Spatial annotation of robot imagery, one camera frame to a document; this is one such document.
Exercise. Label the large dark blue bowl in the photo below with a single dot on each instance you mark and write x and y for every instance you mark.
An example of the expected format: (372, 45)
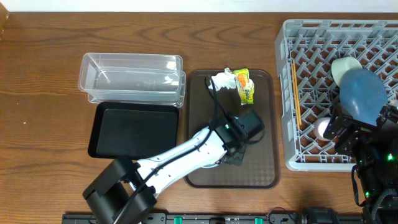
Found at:
(362, 95)

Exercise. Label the black plastic bin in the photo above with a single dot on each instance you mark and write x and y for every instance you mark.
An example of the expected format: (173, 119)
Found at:
(136, 131)

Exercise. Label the yellow green snack wrapper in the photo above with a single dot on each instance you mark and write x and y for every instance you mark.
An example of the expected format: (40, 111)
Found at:
(245, 86)

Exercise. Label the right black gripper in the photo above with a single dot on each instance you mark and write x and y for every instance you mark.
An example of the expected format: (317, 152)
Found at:
(358, 130)

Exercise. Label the brown plastic serving tray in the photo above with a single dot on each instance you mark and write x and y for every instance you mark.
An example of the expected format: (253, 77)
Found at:
(260, 166)

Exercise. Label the clear plastic bin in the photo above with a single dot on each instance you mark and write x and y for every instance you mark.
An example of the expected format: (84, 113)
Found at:
(156, 79)

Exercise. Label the wooden chopstick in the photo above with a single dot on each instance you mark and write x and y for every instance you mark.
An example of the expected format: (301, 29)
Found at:
(298, 111)
(294, 96)

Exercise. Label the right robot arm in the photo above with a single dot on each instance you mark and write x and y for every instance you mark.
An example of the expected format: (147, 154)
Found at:
(374, 149)

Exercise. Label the white tissue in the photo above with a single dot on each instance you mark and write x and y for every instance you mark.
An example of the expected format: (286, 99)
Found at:
(225, 79)

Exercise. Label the white pink paper cup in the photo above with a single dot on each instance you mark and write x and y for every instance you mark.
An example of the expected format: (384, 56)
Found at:
(320, 126)

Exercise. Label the small mint green bowl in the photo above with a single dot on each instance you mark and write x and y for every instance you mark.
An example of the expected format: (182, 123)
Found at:
(340, 66)

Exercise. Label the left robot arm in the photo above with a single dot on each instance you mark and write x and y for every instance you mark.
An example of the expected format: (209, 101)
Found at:
(126, 191)

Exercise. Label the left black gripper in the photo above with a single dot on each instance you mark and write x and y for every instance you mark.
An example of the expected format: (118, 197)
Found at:
(239, 162)

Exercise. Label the grey dishwasher rack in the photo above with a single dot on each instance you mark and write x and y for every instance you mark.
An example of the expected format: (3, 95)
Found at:
(314, 44)

